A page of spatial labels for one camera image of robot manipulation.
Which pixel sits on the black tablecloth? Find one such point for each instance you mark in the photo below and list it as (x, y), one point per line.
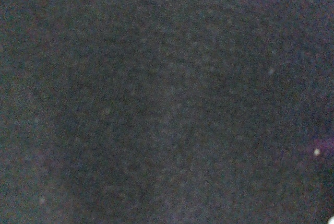
(166, 111)

